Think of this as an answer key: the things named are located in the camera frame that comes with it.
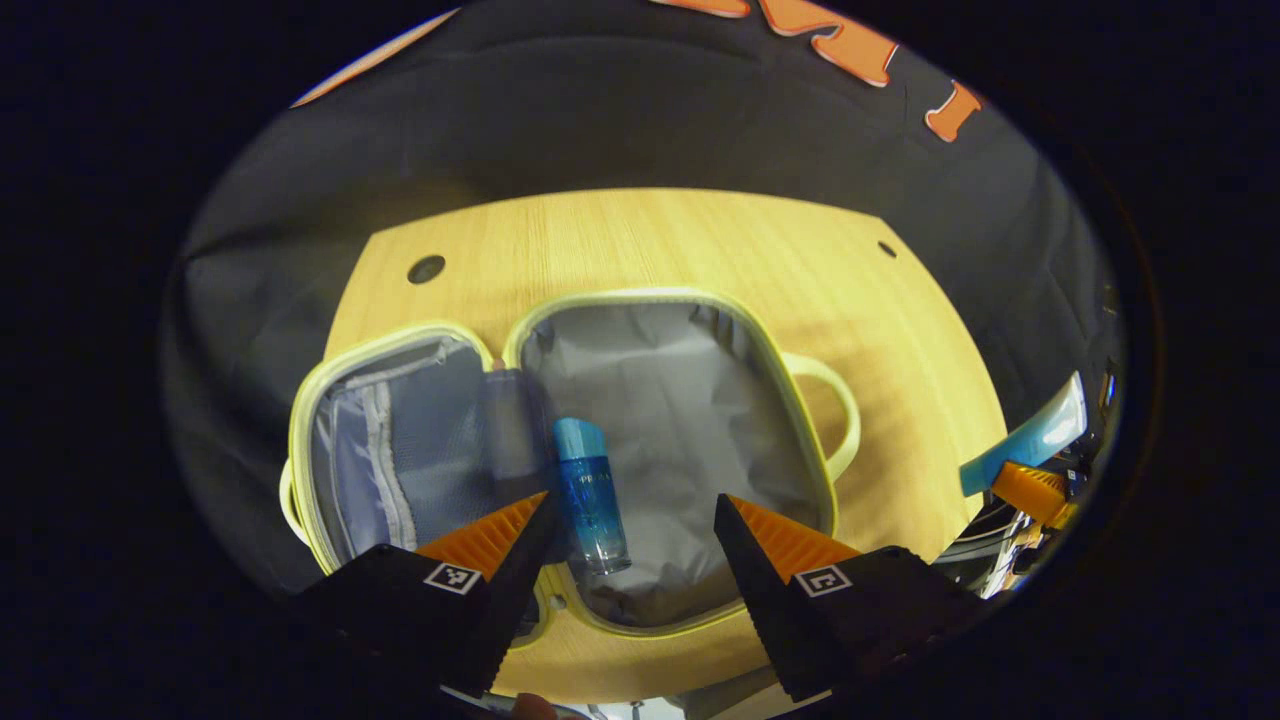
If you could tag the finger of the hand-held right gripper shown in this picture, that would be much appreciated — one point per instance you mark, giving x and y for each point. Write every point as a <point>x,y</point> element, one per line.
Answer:
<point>1030,492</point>

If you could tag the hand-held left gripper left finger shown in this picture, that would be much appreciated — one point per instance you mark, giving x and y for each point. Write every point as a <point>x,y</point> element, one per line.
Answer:
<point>505,600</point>

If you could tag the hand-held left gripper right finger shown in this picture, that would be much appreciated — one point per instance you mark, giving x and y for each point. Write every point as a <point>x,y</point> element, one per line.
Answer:
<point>765,600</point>

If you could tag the light blue skin care tube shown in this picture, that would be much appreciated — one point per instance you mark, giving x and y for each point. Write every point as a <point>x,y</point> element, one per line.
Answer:
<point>1040,435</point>

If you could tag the blue skin care bottle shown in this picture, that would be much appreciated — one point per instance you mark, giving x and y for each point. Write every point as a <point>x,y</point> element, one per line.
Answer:
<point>592,500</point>

